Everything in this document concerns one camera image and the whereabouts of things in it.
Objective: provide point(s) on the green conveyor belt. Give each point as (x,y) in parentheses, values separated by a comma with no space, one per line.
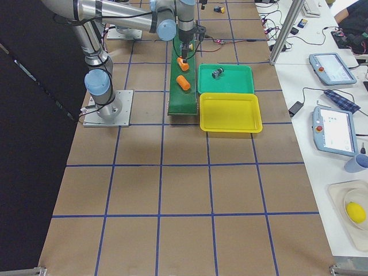
(183,92)

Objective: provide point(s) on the yellow plastic tray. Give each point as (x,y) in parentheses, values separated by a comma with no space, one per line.
(230,112)

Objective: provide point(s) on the far blue teach pendant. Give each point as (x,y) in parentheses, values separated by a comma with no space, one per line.
(331,69)

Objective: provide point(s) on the orange cylinder with label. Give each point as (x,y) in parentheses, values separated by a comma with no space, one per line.
(184,66)

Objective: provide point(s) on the plain orange cylinder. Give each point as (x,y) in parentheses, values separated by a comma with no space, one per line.
(183,82)

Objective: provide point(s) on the person's forearm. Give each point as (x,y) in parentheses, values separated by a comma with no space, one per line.
(352,18)

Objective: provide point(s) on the green plastic tray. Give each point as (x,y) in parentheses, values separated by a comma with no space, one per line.
(234,79)

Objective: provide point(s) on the yellow lemon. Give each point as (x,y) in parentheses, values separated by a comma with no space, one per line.
(355,212)

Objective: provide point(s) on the aluminium frame post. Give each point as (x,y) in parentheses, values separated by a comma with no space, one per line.
(289,21)

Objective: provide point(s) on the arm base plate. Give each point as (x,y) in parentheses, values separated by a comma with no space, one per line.
(124,34)
(116,114)

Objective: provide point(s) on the black power adapter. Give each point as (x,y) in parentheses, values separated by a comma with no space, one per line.
(293,110)

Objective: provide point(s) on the near blue teach pendant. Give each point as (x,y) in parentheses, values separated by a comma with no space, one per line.
(333,131)

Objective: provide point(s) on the blue teach pendant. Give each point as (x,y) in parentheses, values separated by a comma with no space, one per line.
(333,131)
(331,69)

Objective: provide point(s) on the blue mug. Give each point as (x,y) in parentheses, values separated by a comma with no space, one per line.
(356,164)

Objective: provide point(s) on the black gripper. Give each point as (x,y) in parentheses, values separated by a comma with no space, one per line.
(186,37)

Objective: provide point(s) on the blue plaid cloth pouch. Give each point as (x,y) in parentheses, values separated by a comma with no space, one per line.
(342,102)

